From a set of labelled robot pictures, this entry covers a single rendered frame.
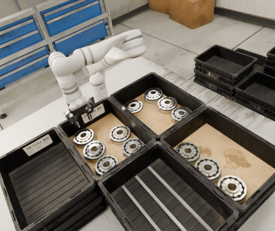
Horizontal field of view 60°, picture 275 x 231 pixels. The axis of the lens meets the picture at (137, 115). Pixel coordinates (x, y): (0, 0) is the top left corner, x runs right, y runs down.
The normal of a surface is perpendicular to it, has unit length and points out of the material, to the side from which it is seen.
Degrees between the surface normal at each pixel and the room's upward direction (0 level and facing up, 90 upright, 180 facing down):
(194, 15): 90
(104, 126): 0
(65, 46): 90
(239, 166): 0
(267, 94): 0
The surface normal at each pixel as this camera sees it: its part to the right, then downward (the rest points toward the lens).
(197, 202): -0.14, -0.71
